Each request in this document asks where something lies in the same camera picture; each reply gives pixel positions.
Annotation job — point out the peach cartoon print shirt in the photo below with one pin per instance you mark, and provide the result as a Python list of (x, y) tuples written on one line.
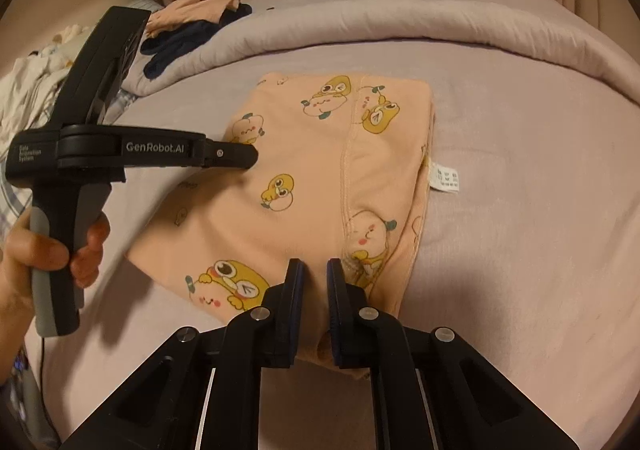
[(310, 180)]

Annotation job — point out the person's left forearm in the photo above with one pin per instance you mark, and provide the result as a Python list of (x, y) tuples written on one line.
[(10, 355)]

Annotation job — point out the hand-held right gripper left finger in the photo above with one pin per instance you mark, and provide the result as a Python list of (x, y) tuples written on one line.
[(295, 305)]

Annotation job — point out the person's left hand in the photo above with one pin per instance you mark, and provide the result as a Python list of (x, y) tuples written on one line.
[(20, 260)]

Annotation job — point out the grey duvet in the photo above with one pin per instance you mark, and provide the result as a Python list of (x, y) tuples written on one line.
[(400, 14)]

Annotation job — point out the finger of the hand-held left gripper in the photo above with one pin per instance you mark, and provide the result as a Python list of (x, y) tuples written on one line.
[(230, 154)]

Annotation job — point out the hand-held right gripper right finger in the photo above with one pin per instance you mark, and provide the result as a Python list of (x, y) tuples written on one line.
[(334, 310)]

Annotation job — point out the striped pillow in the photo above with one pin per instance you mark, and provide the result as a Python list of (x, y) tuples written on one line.
[(152, 5)]

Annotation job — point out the white crumpled cloth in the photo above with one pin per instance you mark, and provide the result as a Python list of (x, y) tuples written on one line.
[(30, 79)]

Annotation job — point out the plaid blanket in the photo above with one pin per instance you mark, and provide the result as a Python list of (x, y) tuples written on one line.
[(122, 102)]

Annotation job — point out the navy garment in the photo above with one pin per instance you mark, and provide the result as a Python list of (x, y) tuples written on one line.
[(170, 47)]

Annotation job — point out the plain peach garment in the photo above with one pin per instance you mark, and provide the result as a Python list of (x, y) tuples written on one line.
[(190, 9)]

